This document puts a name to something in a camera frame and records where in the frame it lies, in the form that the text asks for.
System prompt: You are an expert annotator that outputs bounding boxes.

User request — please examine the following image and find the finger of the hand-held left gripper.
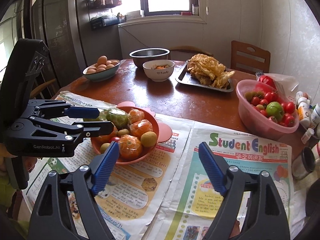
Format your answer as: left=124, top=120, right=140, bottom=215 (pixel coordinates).
left=28, top=100, right=100, bottom=119
left=19, top=117, right=114, bottom=143

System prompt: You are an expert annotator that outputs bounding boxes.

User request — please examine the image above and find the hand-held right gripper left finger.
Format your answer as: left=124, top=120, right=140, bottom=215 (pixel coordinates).
left=29, top=141, right=120, bottom=240

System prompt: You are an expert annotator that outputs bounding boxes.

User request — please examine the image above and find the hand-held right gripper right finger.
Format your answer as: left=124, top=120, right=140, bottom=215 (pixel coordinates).
left=198, top=141, right=290, bottom=240

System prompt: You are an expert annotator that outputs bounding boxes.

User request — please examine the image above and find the plastic-wrapped orange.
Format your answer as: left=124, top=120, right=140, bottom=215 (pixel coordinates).
left=96, top=127, right=118, bottom=144
left=129, top=119, right=153, bottom=138
left=129, top=108, right=145, bottom=125
left=117, top=134, right=143, bottom=160

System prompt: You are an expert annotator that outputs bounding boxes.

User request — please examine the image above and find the orange plastic plate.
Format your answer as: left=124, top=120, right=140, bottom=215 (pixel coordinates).
left=90, top=101, right=172, bottom=165

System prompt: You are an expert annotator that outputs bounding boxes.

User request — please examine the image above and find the person's left forearm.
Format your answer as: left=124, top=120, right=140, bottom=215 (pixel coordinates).
left=0, top=175, right=28, bottom=232

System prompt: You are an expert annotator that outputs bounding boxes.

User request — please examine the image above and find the person's left hand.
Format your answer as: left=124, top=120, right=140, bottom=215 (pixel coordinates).
left=0, top=142, right=39, bottom=178

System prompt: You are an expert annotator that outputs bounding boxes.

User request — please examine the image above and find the newspaper with orange column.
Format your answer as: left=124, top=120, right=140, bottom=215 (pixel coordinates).
left=50, top=91, right=118, bottom=120

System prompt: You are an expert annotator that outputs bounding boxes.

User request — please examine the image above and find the teal egg bowl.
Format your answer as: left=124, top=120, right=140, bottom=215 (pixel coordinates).
left=82, top=60, right=121, bottom=82

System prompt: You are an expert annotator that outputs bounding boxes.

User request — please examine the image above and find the wooden side chair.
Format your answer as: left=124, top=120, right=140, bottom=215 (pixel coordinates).
left=30, top=79, right=58, bottom=99

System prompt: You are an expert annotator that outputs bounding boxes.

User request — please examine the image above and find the newspaper with yellow box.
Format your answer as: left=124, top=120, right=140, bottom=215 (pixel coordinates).
left=150, top=124, right=297, bottom=240

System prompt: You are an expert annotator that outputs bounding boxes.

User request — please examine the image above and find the newspaper with panda comic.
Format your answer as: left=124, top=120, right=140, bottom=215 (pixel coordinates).
left=22, top=114, right=195, bottom=240

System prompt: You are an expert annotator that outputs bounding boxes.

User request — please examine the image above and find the pile of brown eggs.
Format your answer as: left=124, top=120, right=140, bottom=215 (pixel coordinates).
left=86, top=56, right=120, bottom=74

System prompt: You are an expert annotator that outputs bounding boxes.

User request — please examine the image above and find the pink plastic basin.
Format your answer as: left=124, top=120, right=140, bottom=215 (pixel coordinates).
left=236, top=79, right=300, bottom=134

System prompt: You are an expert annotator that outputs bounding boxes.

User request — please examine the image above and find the stainless steel bowl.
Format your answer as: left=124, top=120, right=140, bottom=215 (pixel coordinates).
left=129, top=49, right=170, bottom=68

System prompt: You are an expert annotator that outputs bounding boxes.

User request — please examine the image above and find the white ceramic bowl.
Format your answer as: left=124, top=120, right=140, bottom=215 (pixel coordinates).
left=142, top=59, right=175, bottom=82

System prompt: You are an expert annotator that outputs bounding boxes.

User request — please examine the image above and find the grey refrigerator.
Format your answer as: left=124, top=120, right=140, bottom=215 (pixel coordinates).
left=32, top=0, right=90, bottom=90

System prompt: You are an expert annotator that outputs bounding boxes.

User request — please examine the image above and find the large green tomato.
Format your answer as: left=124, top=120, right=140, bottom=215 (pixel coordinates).
left=265, top=102, right=284, bottom=120

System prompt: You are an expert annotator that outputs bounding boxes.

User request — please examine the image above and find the blue box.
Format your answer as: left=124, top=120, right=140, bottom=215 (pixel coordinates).
left=90, top=17, right=119, bottom=30

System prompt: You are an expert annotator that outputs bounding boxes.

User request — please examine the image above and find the glass jar with dark lid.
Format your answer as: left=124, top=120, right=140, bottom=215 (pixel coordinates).
left=291, top=147, right=316, bottom=180

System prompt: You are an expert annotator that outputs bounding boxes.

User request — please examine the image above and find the dark metal tray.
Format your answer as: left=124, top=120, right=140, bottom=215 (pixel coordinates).
left=175, top=60, right=234, bottom=93

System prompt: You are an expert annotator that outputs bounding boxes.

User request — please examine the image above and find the heap of small tomatoes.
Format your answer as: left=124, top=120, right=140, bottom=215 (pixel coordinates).
left=244, top=90, right=297, bottom=128

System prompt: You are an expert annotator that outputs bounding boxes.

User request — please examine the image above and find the small white dropper bottle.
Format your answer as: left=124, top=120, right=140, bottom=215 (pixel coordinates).
left=301, top=128, right=315, bottom=144

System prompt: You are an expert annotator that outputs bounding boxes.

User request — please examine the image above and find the pile of fried food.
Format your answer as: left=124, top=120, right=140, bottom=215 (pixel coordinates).
left=187, top=53, right=236, bottom=88

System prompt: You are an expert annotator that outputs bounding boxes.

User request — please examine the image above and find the white medicine bottle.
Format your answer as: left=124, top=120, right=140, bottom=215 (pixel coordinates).
left=297, top=97, right=313, bottom=128

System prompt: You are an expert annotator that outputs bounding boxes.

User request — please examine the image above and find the dark glass door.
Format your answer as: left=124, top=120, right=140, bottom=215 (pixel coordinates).
left=0, top=0, right=33, bottom=70

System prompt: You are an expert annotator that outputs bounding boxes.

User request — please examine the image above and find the red and white plastic bag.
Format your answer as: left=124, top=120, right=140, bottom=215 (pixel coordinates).
left=256, top=73, right=299, bottom=98

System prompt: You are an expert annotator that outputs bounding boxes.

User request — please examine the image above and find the white round-cap bottle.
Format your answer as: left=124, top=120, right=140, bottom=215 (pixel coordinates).
left=310, top=104, right=320, bottom=135

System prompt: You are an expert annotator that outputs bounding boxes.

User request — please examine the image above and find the wooden chair with slot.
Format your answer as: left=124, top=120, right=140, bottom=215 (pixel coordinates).
left=230, top=40, right=271, bottom=75

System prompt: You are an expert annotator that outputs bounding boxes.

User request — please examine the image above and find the black wall cable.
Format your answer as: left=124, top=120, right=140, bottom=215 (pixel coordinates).
left=119, top=24, right=148, bottom=48

